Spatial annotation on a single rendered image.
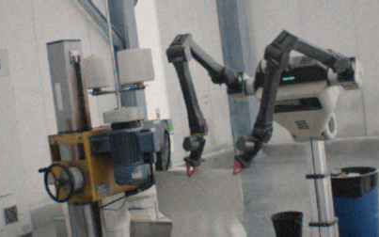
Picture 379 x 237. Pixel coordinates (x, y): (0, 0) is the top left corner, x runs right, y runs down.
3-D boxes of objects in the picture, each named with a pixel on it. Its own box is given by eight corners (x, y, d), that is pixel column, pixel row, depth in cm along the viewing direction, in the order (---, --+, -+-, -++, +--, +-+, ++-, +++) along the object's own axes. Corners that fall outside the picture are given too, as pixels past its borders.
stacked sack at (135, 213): (189, 210, 616) (188, 196, 615) (152, 226, 560) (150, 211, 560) (155, 209, 639) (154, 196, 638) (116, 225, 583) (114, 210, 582)
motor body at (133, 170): (155, 180, 273) (148, 125, 271) (134, 186, 260) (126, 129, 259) (129, 180, 281) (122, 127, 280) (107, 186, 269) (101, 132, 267)
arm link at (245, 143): (273, 134, 264) (260, 123, 270) (256, 131, 256) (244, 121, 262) (261, 156, 268) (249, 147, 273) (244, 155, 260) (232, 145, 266)
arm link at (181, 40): (188, 26, 272) (171, 28, 278) (181, 53, 268) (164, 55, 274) (236, 71, 305) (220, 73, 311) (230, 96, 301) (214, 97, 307)
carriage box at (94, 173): (140, 187, 294) (132, 123, 292) (92, 202, 266) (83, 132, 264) (102, 187, 308) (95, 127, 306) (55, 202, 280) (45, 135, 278)
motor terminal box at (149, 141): (162, 154, 273) (159, 130, 272) (157, 158, 263) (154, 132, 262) (144, 156, 274) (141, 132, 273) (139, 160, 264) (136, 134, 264)
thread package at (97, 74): (118, 86, 297) (113, 53, 296) (98, 88, 285) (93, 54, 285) (96, 89, 306) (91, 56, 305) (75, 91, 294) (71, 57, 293)
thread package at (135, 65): (163, 81, 283) (158, 45, 282) (140, 84, 269) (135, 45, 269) (135, 85, 293) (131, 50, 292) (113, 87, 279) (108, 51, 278)
